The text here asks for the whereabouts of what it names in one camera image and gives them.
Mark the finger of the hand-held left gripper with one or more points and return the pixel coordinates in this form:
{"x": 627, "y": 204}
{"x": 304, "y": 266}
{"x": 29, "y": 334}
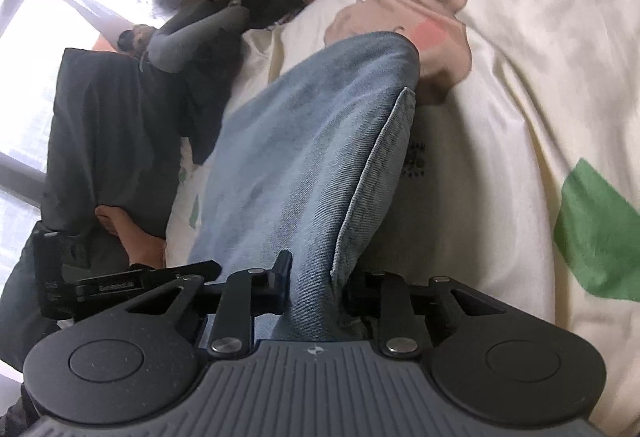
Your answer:
{"x": 190, "y": 271}

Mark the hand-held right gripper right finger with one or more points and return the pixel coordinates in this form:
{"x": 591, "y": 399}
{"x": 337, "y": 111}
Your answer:
{"x": 360, "y": 297}

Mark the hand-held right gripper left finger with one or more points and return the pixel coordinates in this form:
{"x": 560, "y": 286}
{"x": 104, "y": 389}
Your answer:
{"x": 282, "y": 277}

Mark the blue denim pants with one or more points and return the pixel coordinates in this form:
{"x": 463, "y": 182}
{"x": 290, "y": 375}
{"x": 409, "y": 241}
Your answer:
{"x": 300, "y": 142}

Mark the person's foot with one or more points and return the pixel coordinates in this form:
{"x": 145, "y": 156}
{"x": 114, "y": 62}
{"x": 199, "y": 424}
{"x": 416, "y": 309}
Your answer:
{"x": 135, "y": 242}

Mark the dark pillow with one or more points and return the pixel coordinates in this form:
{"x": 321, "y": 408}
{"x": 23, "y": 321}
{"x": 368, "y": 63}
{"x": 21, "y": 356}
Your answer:
{"x": 100, "y": 142}

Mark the grey plush toy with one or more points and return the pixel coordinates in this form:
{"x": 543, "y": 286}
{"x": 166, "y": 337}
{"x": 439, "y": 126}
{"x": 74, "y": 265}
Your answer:
{"x": 195, "y": 37}

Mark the brown bear plush with cap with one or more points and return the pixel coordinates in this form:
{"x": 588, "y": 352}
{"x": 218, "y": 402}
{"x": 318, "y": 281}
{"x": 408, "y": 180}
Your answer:
{"x": 135, "y": 41}

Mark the cream bear printed bed sheet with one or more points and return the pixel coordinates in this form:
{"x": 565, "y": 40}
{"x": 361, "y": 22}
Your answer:
{"x": 525, "y": 92}

